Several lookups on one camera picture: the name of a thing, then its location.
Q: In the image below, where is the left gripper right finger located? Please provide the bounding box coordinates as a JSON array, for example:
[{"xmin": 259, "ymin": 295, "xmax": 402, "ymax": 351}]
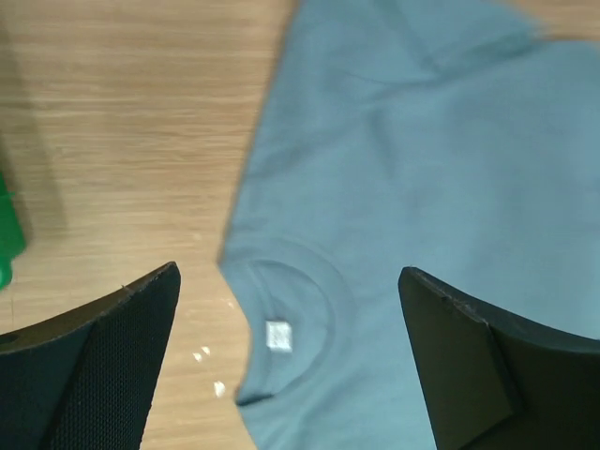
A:
[{"xmin": 398, "ymin": 267, "xmax": 599, "ymax": 450}]

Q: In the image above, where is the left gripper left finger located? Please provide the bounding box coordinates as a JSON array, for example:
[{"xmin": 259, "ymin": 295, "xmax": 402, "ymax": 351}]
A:
[{"xmin": 1, "ymin": 262, "xmax": 181, "ymax": 450}]

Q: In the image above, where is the blue-grey t shirt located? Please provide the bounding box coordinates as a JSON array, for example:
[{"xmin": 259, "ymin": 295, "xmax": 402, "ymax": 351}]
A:
[{"xmin": 219, "ymin": 1, "xmax": 599, "ymax": 449}]

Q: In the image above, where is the green plastic bin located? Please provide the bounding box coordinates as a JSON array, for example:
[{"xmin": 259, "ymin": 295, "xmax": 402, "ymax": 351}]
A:
[{"xmin": 0, "ymin": 177, "xmax": 26, "ymax": 289}]

